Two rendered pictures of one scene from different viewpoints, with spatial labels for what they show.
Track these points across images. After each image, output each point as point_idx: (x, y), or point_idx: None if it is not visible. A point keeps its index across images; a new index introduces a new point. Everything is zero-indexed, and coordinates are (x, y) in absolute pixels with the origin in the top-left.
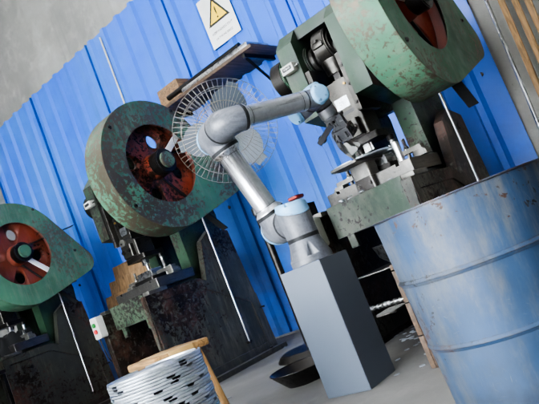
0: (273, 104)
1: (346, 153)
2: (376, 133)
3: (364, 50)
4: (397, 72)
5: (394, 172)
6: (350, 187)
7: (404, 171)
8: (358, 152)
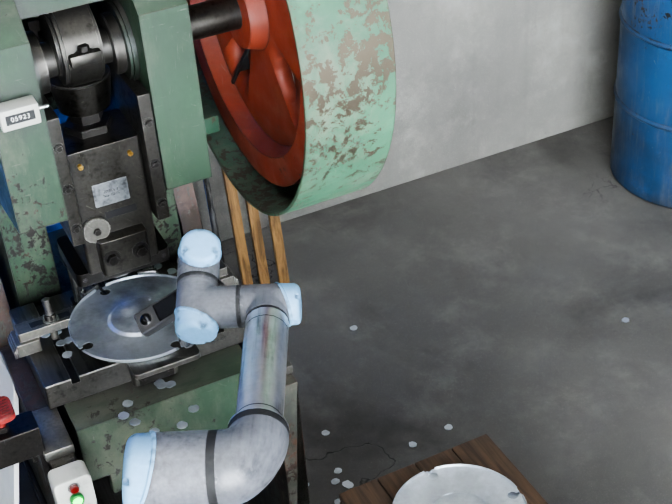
0: (284, 379)
1: (189, 346)
2: (167, 255)
3: (316, 179)
4: (321, 201)
5: (210, 343)
6: (107, 370)
7: (230, 341)
8: (19, 235)
